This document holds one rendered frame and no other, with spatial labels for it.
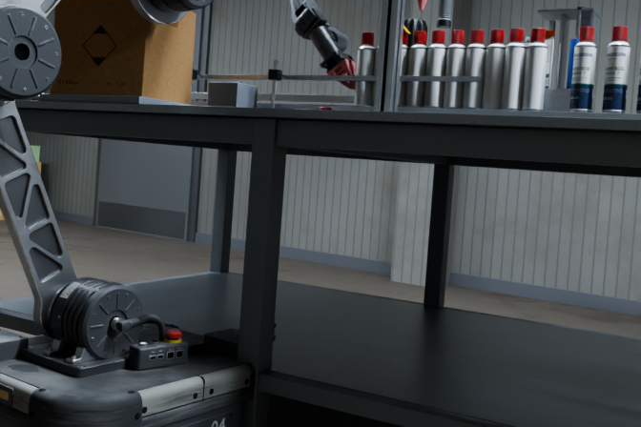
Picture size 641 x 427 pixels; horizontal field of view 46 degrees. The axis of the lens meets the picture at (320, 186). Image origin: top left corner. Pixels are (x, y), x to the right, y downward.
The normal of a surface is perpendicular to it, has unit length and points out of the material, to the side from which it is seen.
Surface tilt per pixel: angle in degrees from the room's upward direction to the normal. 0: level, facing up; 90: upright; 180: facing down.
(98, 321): 90
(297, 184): 90
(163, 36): 90
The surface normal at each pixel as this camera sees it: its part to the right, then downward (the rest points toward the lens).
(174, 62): 0.93, 0.07
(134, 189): -0.59, -0.02
